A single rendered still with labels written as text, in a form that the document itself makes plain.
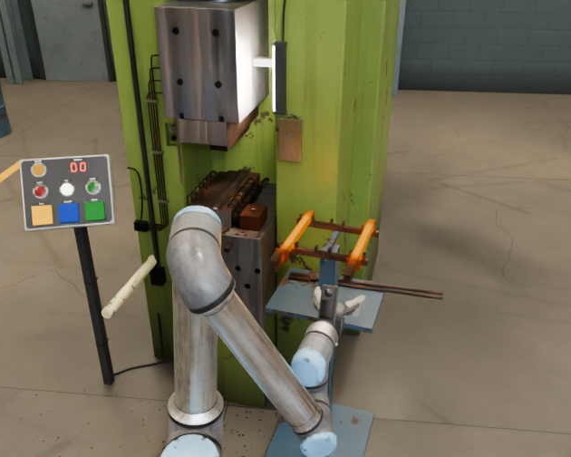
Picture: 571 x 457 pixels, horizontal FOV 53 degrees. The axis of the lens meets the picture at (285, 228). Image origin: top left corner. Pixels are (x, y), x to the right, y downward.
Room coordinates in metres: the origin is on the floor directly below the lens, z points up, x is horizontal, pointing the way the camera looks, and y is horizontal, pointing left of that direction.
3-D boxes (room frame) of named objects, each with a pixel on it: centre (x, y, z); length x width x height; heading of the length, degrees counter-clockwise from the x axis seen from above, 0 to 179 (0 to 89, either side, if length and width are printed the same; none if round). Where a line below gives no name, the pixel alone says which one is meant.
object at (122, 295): (2.10, 0.68, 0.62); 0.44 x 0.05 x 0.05; 166
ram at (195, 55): (2.29, 0.23, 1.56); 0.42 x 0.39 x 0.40; 166
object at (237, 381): (2.30, 0.21, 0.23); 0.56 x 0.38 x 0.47; 166
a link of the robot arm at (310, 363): (1.17, -0.07, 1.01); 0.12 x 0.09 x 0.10; 161
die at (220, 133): (2.30, 0.27, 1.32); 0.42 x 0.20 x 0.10; 166
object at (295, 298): (1.81, -0.16, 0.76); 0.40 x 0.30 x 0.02; 72
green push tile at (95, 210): (2.05, 0.76, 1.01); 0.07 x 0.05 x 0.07; 101
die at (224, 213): (2.30, 0.27, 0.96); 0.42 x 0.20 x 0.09; 166
